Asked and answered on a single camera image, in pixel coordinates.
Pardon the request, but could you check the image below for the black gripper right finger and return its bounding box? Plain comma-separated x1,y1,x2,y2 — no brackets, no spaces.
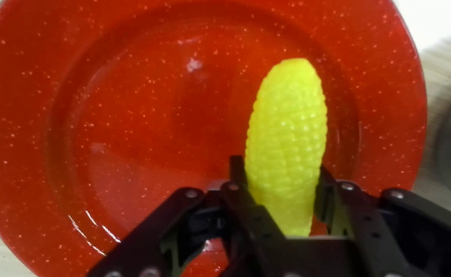
314,170,451,277

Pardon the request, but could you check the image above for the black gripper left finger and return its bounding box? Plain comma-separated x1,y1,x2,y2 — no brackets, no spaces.
87,156,284,277

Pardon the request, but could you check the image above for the yellow toy corn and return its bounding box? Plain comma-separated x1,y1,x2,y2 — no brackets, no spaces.
244,59,327,239

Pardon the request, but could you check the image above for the red plate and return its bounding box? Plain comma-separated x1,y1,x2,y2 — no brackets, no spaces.
0,0,426,277

